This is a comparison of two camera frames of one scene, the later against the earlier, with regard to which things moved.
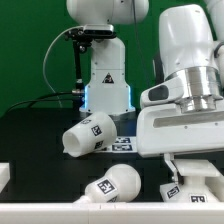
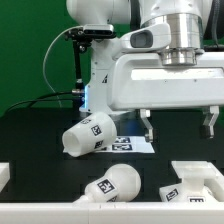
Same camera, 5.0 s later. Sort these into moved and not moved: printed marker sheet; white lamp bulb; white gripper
Moved: white gripper
Not moved: white lamp bulb; printed marker sheet
